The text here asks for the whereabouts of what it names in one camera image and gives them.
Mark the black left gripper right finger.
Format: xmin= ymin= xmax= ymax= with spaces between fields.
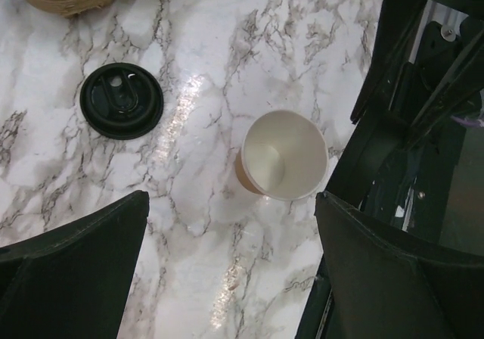
xmin=315 ymin=191 xmax=483 ymax=338

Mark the brown paper coffee cup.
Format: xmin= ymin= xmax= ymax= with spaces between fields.
xmin=234 ymin=110 xmax=329 ymax=201

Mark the black plastic cup lid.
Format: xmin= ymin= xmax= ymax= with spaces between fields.
xmin=79 ymin=63 xmax=164 ymax=140

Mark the black table front rail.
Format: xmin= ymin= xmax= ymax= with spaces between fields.
xmin=296 ymin=0 xmax=483 ymax=338

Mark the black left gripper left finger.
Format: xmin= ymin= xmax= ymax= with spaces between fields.
xmin=1 ymin=191 xmax=150 ymax=338

